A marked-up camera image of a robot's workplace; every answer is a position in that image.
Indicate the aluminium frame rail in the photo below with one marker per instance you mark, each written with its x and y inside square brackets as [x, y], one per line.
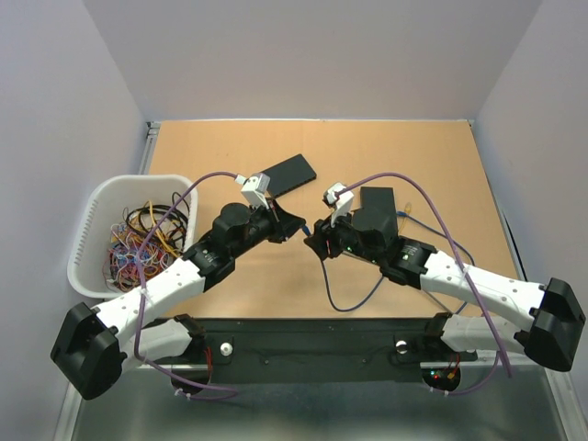
[432, 165]

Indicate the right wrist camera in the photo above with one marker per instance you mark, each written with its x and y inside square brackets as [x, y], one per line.
[339, 201]

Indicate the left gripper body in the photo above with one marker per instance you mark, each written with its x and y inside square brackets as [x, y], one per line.
[265, 224]

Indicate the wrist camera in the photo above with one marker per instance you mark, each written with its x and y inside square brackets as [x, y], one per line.
[339, 201]
[254, 189]

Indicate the white plastic bin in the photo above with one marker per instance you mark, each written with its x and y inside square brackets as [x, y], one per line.
[103, 209]

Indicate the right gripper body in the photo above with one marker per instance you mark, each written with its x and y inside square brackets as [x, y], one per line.
[342, 236]

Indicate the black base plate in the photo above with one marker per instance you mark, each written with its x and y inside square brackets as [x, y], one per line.
[254, 351]

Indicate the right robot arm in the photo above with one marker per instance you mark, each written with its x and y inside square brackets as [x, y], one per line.
[541, 321]

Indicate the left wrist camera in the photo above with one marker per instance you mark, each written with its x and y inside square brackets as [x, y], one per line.
[254, 189]

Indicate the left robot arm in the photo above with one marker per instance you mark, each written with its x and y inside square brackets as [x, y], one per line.
[89, 349]

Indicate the black network switch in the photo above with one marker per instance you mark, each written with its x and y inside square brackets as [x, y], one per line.
[375, 221]
[289, 175]

